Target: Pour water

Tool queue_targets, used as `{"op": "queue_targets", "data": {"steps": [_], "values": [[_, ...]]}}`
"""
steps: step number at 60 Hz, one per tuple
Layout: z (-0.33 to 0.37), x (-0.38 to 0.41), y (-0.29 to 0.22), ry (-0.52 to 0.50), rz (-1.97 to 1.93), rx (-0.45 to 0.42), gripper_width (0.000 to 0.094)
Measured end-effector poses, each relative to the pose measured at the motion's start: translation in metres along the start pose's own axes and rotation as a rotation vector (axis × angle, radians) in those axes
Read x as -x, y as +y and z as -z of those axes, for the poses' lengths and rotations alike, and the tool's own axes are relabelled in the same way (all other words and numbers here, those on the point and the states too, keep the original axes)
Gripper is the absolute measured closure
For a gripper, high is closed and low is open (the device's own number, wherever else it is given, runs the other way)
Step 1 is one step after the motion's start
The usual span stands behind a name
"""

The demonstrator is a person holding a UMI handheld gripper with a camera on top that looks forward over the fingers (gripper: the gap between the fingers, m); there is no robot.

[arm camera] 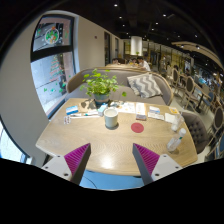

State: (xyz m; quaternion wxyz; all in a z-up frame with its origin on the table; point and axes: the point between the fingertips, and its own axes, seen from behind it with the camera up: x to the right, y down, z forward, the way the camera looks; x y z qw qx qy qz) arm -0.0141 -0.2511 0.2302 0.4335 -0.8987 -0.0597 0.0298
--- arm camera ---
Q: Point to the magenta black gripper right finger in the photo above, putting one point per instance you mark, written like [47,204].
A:
[146,161]

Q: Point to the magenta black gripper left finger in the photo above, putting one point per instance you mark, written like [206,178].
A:
[77,161]

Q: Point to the clear plastic water bottle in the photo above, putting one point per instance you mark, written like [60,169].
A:
[176,140]

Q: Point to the red round coaster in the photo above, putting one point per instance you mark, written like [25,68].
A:
[137,127]

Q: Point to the white pen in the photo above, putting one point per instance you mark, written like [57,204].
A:
[83,116]

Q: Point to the white paper leaflets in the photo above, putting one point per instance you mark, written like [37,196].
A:
[132,107]

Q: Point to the blue white tissue pack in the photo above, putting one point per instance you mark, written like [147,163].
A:
[71,110]

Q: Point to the white ceramic cup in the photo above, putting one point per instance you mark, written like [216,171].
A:
[111,117]

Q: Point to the white card with yellow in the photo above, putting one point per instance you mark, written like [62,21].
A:
[173,110]

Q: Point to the small blue white box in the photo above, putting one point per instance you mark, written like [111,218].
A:
[102,108]

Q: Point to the dark grey tufted chair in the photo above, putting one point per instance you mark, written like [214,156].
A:
[197,130]

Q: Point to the grey white zigzag cushion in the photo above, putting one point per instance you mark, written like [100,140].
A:
[144,85]

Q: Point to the grey upholstered sofa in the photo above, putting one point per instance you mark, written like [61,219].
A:
[124,91]

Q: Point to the green potted plant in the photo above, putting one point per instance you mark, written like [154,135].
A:
[99,85]

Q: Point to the wooden dining chair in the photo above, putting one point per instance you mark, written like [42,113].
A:
[188,93]

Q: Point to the person in white shirt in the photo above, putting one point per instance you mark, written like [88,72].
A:
[143,64]

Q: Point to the white round pillar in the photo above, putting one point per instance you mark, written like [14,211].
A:
[136,45]

